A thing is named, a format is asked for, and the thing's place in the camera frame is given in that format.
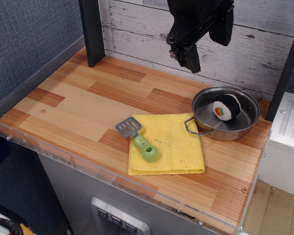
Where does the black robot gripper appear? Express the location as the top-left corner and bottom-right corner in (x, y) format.
(166, 0), (234, 73)

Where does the sushi roll toy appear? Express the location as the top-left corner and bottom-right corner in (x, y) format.
(213, 94), (241, 121)

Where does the stainless steel pot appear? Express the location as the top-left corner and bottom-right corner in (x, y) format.
(184, 86), (262, 141)

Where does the green grey toy spatula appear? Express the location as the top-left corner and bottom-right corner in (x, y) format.
(116, 117), (159, 162)

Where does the yellow folded cloth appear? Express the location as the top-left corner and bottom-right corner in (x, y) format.
(128, 113), (205, 176)

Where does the white block at right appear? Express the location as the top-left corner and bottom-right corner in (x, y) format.
(258, 92), (294, 195)

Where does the clear acrylic table guard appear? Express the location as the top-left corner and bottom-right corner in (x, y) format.
(0, 42), (271, 235)

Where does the grey cabinet with dispenser panel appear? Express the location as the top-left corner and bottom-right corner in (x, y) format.
(39, 155), (239, 235)

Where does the dark right frame post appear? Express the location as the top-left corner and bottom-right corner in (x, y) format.
(265, 40), (294, 121)

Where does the black vertical post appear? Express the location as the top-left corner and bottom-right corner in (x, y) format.
(78, 0), (105, 67)

